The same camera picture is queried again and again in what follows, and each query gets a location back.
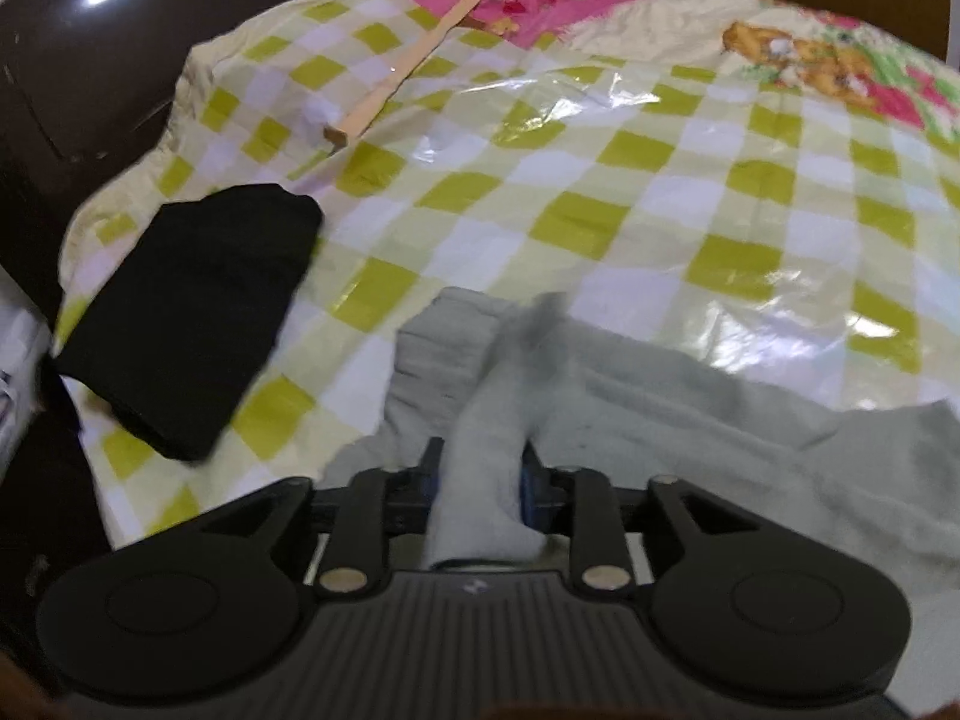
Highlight black folded garment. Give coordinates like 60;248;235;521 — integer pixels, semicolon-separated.
57;184;324;463

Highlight wooden stick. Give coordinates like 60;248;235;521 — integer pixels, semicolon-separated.
324;0;482;149

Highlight checkered floral bed quilt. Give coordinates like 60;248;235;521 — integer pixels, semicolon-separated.
57;0;958;546

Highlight dark wooden headboard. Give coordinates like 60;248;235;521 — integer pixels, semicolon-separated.
2;0;286;319

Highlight grey-green pants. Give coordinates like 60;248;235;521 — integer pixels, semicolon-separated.
322;288;958;596

